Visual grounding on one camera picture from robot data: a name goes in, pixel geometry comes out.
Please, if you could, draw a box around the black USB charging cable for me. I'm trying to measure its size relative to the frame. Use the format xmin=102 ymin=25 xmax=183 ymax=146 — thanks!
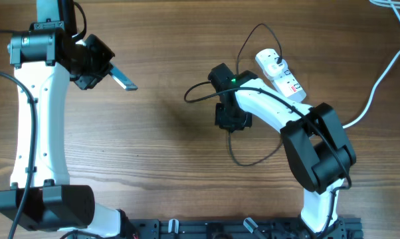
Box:
xmin=227 ymin=23 xmax=284 ymax=167

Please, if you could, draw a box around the blue screen Galaxy smartphone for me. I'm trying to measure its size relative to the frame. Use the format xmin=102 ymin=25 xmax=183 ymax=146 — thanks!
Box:
xmin=109 ymin=63 xmax=138 ymax=91

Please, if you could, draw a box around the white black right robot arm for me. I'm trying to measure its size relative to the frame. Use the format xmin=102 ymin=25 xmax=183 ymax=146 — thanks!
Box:
xmin=208 ymin=63 xmax=356 ymax=238

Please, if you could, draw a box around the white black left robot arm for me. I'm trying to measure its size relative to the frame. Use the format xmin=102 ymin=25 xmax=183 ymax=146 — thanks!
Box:
xmin=0 ymin=0 xmax=139 ymax=238

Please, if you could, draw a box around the white USB charger plug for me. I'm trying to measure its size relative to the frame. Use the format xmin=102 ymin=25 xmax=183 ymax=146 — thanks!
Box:
xmin=255 ymin=48 xmax=291 ymax=80

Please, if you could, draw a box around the white power extension strip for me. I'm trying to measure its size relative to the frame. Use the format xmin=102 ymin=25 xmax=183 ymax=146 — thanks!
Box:
xmin=271 ymin=70 xmax=306 ymax=103

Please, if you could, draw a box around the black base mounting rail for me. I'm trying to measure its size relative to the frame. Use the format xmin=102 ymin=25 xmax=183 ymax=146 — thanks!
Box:
xmin=120 ymin=217 xmax=363 ymax=239

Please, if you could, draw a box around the white power strip cord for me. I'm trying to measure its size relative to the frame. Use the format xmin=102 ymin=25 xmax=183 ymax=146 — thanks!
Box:
xmin=342 ymin=0 xmax=400 ymax=129

